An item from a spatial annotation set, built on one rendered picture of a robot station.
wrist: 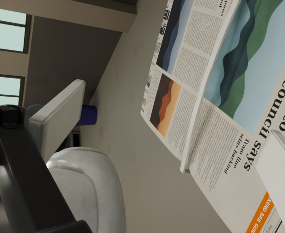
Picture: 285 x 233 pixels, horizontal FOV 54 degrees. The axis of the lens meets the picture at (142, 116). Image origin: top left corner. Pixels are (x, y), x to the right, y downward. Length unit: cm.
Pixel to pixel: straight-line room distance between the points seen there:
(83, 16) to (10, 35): 99
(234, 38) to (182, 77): 11
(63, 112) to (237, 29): 25
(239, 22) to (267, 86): 9
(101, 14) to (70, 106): 329
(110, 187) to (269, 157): 38
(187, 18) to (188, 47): 5
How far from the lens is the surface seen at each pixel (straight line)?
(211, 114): 37
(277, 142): 20
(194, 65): 41
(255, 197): 32
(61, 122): 16
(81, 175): 51
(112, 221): 53
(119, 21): 355
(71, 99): 17
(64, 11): 342
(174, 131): 44
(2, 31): 391
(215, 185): 36
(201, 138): 39
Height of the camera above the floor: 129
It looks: 25 degrees down
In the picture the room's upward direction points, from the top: 87 degrees counter-clockwise
